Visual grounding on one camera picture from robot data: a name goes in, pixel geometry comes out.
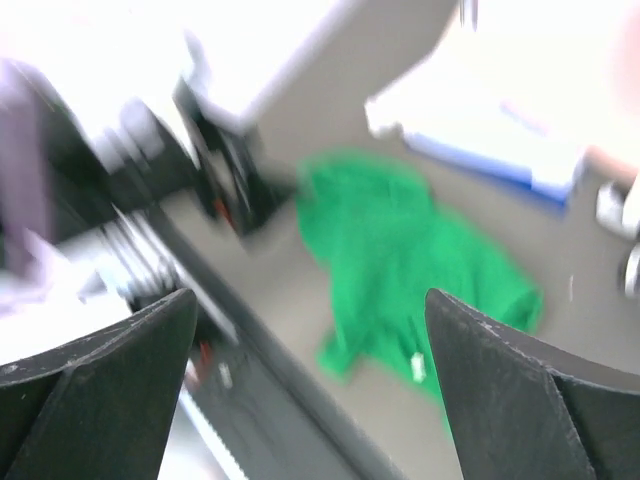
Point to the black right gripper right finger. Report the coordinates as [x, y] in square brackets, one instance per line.
[519, 408]

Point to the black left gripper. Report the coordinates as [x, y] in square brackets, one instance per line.
[229, 185]

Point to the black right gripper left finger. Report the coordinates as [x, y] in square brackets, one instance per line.
[101, 406]

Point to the green tank top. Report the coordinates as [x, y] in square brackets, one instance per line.
[373, 225]

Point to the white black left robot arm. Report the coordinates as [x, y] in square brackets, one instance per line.
[151, 164]

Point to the blue white folder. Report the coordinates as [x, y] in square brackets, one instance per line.
[442, 112]

